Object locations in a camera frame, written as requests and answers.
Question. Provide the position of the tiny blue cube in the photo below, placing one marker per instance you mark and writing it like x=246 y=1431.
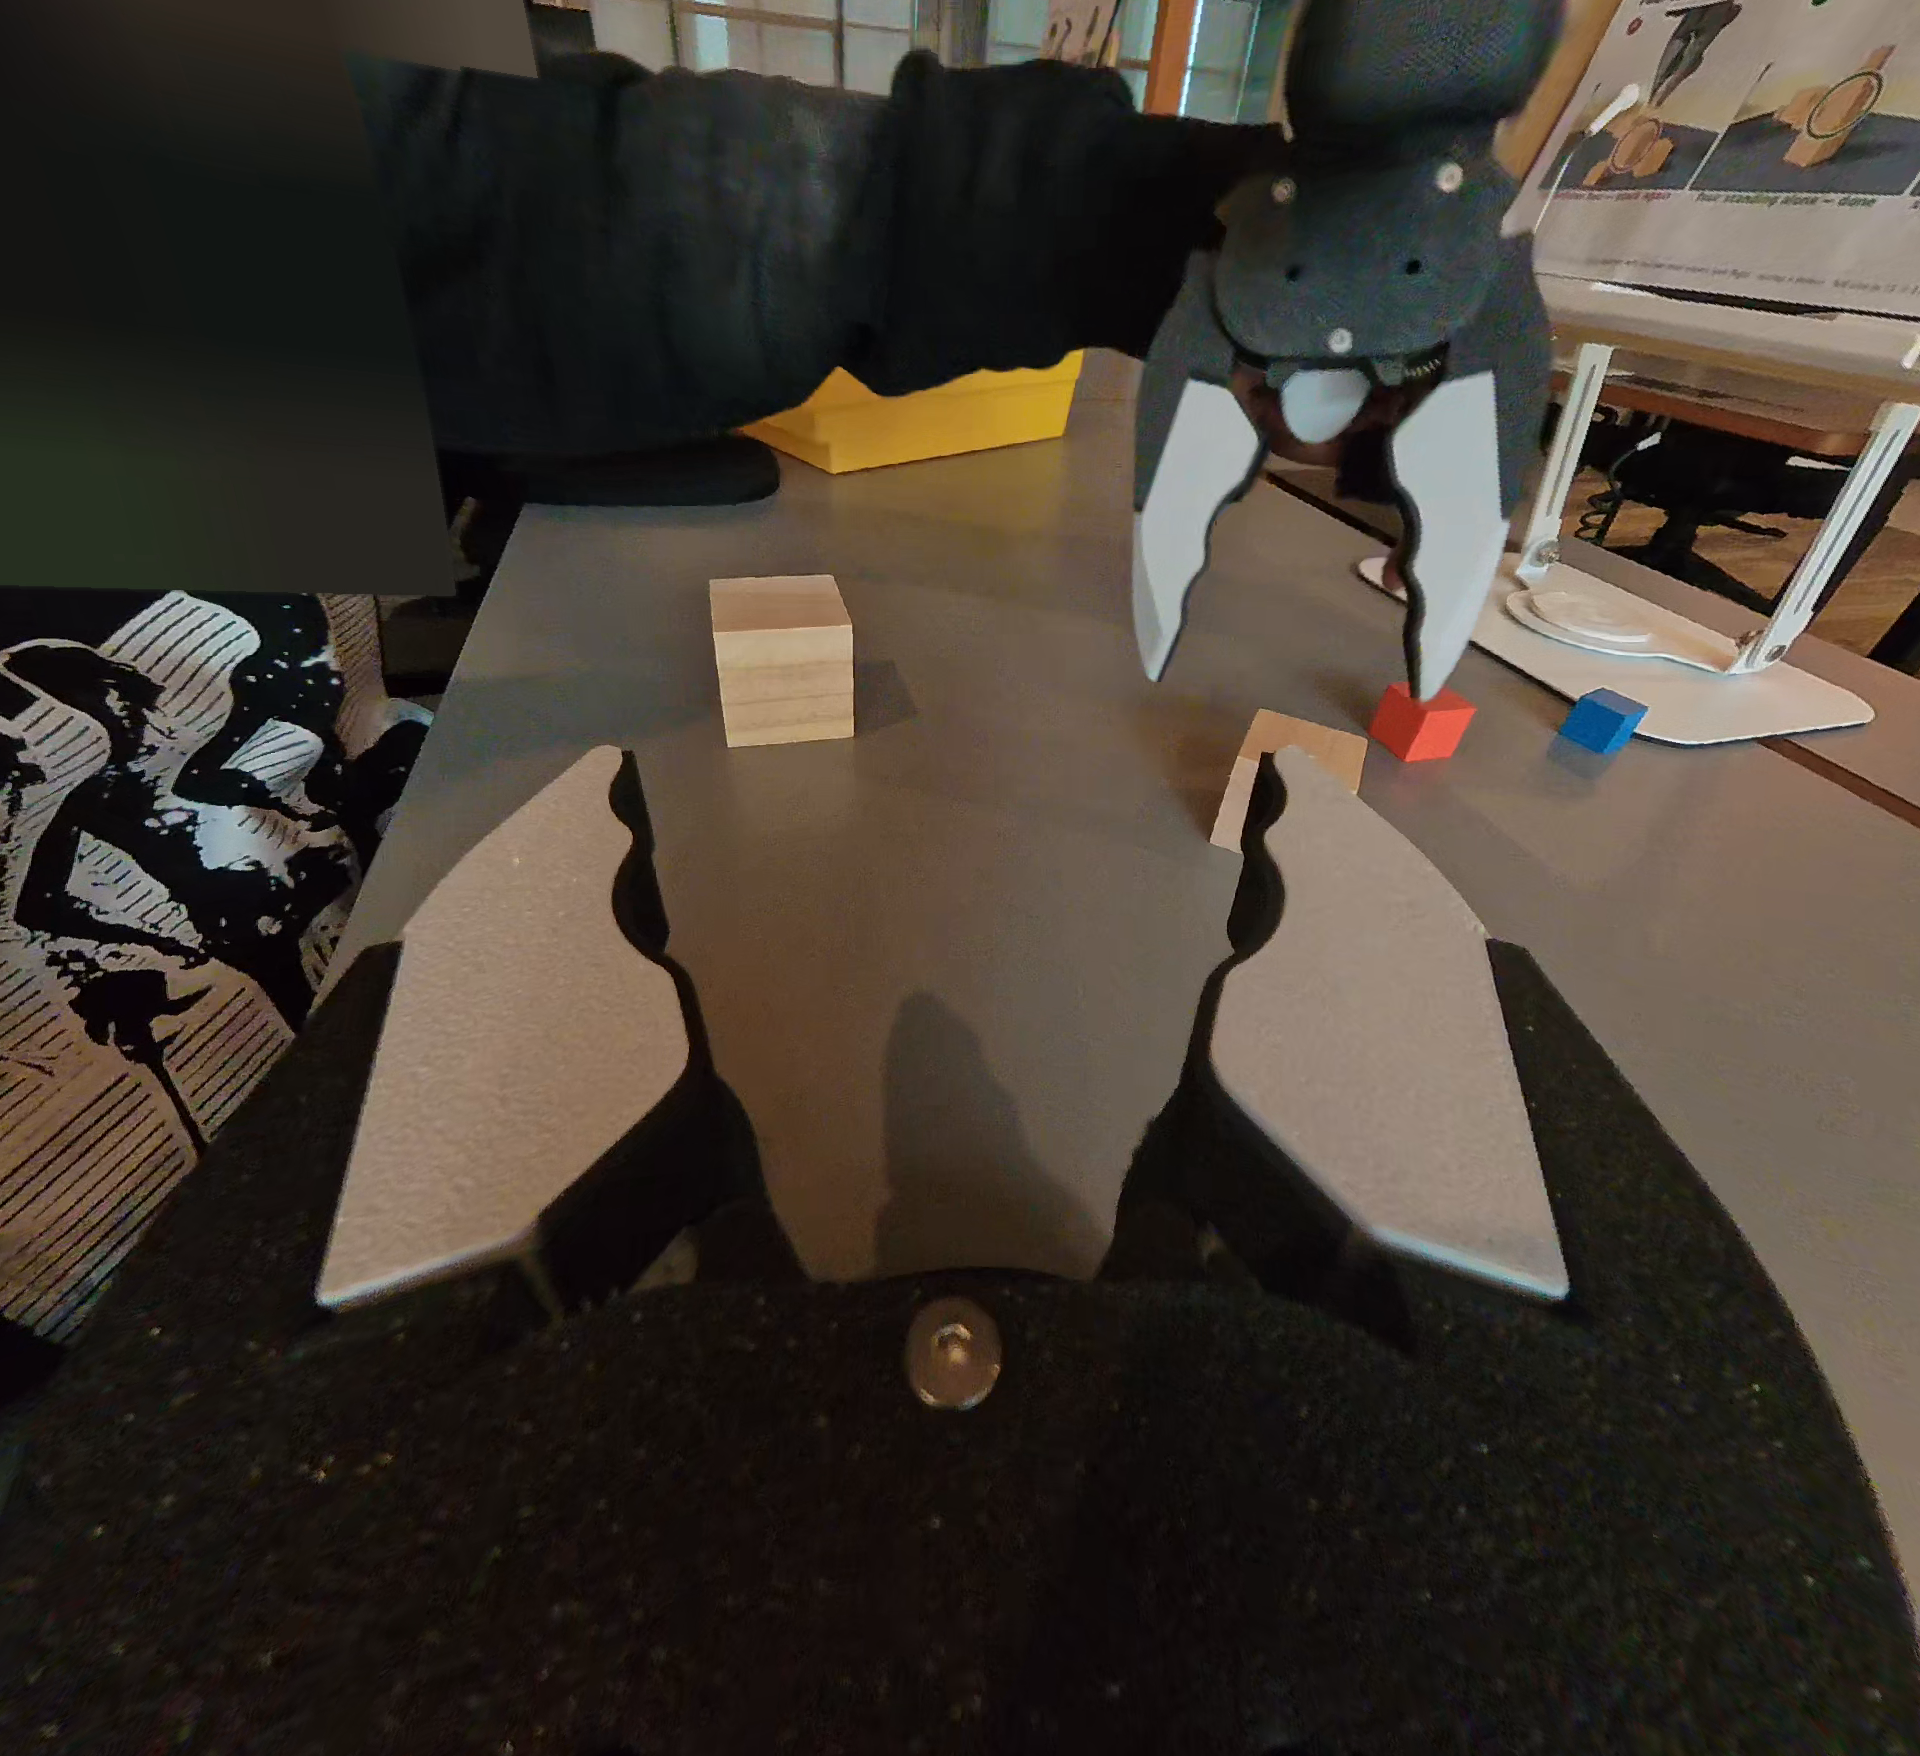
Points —
x=1603 y=724

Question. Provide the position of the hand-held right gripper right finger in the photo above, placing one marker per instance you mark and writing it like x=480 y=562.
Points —
x=1381 y=1067

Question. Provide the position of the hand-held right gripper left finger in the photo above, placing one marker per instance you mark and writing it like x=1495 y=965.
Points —
x=513 y=1067

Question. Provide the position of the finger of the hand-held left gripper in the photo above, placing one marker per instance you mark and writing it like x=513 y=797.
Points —
x=1458 y=509
x=1195 y=478

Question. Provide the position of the printed instruction sheet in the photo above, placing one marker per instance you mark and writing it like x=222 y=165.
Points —
x=1776 y=46

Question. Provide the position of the yellow plastic bin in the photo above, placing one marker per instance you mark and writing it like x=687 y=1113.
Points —
x=926 y=413

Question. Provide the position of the white document stand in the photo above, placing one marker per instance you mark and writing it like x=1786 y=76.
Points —
x=1697 y=661

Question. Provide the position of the medium wooden cube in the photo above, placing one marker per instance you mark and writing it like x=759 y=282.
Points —
x=1297 y=752

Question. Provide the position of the small red cube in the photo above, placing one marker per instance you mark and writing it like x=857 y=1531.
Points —
x=1426 y=724

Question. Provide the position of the large wooden cube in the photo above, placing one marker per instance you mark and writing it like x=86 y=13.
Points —
x=786 y=664

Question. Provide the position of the person's left forearm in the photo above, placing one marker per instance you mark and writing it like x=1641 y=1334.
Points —
x=778 y=246

